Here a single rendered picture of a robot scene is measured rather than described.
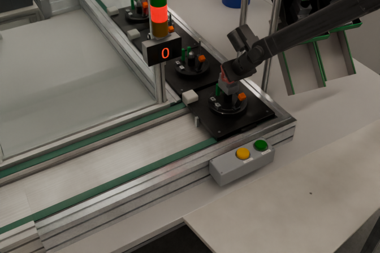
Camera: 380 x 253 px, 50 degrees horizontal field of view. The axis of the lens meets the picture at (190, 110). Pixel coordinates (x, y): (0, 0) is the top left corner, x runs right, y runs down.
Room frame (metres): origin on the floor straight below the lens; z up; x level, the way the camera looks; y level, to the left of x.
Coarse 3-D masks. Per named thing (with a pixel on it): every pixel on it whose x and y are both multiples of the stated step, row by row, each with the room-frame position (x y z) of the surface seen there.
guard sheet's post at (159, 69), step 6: (150, 12) 1.12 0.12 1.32; (156, 66) 1.11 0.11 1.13; (162, 66) 1.12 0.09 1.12; (156, 72) 1.11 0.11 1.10; (162, 72) 1.12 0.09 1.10; (156, 78) 1.12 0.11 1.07; (162, 78) 1.12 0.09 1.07; (156, 84) 1.12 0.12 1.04; (162, 84) 1.12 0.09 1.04; (162, 90) 1.12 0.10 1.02; (162, 96) 1.13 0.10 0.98
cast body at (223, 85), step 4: (220, 76) 1.10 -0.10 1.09; (224, 76) 1.09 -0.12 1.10; (220, 80) 1.10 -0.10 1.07; (220, 84) 1.10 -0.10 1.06; (224, 84) 1.08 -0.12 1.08; (228, 84) 1.07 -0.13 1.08; (232, 84) 1.08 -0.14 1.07; (236, 84) 1.08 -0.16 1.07; (224, 88) 1.08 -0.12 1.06; (228, 88) 1.06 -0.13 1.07; (232, 88) 1.07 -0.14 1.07; (236, 88) 1.08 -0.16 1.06; (224, 92) 1.08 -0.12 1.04; (228, 92) 1.06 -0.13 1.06; (232, 92) 1.07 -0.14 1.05
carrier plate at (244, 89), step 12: (240, 84) 1.21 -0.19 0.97; (204, 96) 1.14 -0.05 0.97; (252, 96) 1.14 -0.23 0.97; (192, 108) 1.08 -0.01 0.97; (204, 108) 1.08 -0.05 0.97; (252, 108) 1.07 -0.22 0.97; (264, 108) 1.07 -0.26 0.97; (204, 120) 1.01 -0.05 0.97; (216, 120) 1.01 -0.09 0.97; (228, 120) 1.01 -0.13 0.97; (240, 120) 1.01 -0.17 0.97; (252, 120) 1.01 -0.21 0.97; (264, 120) 1.03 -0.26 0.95; (216, 132) 0.96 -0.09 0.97; (228, 132) 0.96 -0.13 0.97
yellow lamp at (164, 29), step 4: (152, 24) 1.09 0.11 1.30; (156, 24) 1.08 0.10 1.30; (160, 24) 1.08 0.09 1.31; (164, 24) 1.08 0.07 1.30; (152, 28) 1.09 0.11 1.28; (156, 28) 1.08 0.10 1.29; (160, 28) 1.08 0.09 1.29; (164, 28) 1.08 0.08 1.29; (168, 28) 1.11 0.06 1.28; (152, 32) 1.10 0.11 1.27; (156, 32) 1.08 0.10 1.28; (160, 32) 1.08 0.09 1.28; (164, 32) 1.08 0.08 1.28; (168, 32) 1.10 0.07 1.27; (156, 36) 1.08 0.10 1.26; (160, 36) 1.08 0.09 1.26; (164, 36) 1.08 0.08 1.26
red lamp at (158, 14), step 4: (152, 8) 1.09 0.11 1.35; (156, 8) 1.08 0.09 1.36; (160, 8) 1.08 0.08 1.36; (164, 8) 1.09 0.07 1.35; (152, 12) 1.09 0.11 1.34; (156, 12) 1.08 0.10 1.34; (160, 12) 1.08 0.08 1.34; (164, 12) 1.09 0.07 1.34; (152, 16) 1.09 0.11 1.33; (156, 16) 1.08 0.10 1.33; (160, 16) 1.08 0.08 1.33; (164, 16) 1.09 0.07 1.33; (152, 20) 1.09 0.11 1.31; (156, 20) 1.08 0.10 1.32; (160, 20) 1.08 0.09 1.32; (164, 20) 1.09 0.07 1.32
